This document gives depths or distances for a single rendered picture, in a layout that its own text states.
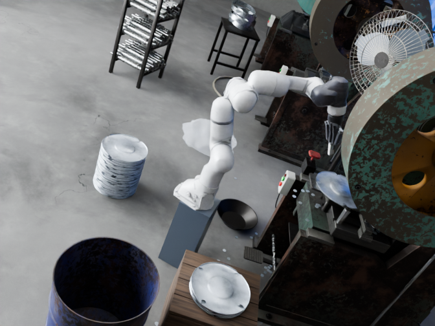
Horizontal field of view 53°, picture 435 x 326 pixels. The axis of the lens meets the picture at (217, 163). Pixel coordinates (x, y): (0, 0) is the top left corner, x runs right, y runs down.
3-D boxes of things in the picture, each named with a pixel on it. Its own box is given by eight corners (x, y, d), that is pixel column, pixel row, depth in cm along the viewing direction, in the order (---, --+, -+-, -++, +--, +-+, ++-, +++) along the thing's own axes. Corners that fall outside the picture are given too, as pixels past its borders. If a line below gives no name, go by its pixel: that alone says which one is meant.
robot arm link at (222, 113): (211, 125, 201) (211, 91, 190) (207, 108, 214) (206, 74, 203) (253, 123, 203) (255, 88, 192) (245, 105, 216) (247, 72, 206)
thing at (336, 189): (312, 165, 238) (313, 164, 238) (360, 182, 241) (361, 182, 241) (318, 198, 214) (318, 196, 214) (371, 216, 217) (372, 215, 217)
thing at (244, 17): (209, 74, 492) (234, 6, 449) (206, 58, 528) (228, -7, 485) (242, 83, 503) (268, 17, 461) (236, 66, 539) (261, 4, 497)
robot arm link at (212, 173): (200, 195, 216) (217, 156, 202) (198, 172, 230) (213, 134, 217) (221, 199, 219) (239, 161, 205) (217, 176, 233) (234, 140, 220)
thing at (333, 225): (330, 235, 216) (336, 227, 213) (320, 183, 253) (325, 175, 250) (384, 253, 219) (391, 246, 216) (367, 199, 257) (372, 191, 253)
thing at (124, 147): (126, 168, 260) (127, 167, 259) (91, 143, 268) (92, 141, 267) (156, 152, 283) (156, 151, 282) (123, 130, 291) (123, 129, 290)
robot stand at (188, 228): (157, 257, 253) (179, 201, 229) (171, 239, 268) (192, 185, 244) (184, 273, 251) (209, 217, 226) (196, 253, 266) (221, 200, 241)
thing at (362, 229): (359, 239, 212) (370, 224, 206) (353, 216, 226) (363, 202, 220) (370, 242, 212) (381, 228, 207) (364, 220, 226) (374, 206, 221)
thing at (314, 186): (300, 206, 227) (312, 186, 220) (298, 190, 239) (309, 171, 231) (344, 220, 230) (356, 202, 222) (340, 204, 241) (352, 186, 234)
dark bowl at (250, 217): (211, 228, 289) (214, 220, 285) (215, 200, 314) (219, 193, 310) (253, 242, 292) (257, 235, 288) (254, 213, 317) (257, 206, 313)
